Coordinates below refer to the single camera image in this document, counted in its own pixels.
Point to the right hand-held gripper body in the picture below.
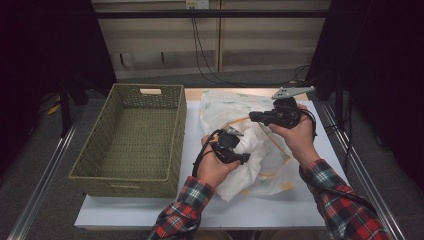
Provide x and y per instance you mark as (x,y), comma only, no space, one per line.
(285,113)

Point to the person's left hand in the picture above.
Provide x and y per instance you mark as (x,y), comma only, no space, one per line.
(210,166)

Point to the black metal stand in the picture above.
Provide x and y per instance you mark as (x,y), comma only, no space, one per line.
(65,106)
(339,100)

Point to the yellow floor strip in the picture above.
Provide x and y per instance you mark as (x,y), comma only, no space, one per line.
(54,109)

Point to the white wall socket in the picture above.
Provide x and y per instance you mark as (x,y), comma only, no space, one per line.
(197,4)

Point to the dark curtain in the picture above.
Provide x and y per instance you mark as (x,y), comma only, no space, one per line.
(383,66)
(40,50)

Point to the black crossbar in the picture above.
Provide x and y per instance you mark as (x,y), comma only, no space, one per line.
(150,14)

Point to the person's right hand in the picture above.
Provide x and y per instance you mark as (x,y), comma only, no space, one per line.
(301,140)

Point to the green woven basket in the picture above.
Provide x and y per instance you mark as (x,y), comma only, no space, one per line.
(133,140)

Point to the white cloth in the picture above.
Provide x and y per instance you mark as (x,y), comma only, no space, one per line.
(256,146)

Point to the leaf print mesh laundry bag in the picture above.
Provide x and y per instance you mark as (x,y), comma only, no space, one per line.
(226,106)

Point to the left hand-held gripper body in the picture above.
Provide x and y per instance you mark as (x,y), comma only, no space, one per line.
(226,141)

